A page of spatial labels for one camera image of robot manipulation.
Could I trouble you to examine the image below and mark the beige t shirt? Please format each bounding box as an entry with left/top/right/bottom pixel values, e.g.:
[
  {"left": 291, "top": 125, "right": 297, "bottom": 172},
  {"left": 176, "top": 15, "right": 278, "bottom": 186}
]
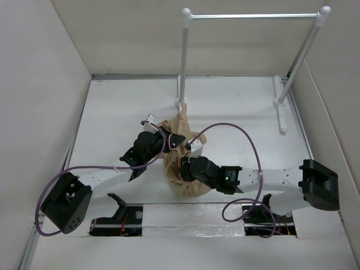
[{"left": 158, "top": 103, "right": 210, "bottom": 198}]

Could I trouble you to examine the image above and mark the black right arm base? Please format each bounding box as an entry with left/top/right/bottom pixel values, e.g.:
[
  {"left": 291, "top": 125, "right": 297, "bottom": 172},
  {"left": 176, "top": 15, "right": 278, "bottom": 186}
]
[{"left": 244, "top": 203, "right": 297, "bottom": 238}]

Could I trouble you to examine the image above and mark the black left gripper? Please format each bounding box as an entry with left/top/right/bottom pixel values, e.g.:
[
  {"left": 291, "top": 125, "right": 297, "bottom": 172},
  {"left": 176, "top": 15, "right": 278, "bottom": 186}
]
[{"left": 143, "top": 127, "right": 185, "bottom": 163}]

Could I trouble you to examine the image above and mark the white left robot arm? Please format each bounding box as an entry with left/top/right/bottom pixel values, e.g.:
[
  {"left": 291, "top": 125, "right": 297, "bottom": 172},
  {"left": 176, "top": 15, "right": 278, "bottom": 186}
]
[{"left": 35, "top": 128, "right": 186, "bottom": 234}]

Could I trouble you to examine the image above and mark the white clothes rack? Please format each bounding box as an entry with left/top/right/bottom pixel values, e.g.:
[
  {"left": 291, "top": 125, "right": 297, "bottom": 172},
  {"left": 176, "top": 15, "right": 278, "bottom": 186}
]
[{"left": 174, "top": 5, "right": 331, "bottom": 135}]

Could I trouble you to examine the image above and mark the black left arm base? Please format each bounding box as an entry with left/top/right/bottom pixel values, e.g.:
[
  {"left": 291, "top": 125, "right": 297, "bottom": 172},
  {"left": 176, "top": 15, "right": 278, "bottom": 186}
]
[{"left": 89, "top": 193, "right": 143, "bottom": 237}]

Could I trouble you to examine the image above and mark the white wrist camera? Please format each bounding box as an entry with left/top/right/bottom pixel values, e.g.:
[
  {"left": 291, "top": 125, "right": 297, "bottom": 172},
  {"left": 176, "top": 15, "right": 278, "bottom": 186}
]
[
  {"left": 185, "top": 139, "right": 203, "bottom": 158},
  {"left": 141, "top": 114, "right": 158, "bottom": 133}
]

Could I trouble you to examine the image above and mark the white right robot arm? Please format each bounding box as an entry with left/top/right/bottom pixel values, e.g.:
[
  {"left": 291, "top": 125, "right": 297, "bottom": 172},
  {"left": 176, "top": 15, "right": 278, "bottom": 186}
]
[{"left": 179, "top": 156, "right": 340, "bottom": 221}]

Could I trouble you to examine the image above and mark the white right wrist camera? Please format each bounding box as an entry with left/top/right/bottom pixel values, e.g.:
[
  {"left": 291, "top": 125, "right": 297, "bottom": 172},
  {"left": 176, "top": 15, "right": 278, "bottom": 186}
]
[{"left": 185, "top": 139, "right": 203, "bottom": 158}]

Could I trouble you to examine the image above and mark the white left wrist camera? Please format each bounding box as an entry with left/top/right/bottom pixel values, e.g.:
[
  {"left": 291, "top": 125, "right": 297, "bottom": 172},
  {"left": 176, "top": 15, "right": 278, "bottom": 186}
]
[{"left": 141, "top": 114, "right": 158, "bottom": 133}]

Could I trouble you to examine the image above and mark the pink wire hanger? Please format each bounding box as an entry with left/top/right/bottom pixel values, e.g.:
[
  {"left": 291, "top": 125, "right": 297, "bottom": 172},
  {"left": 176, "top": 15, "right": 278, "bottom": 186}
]
[{"left": 168, "top": 134, "right": 182, "bottom": 179}]

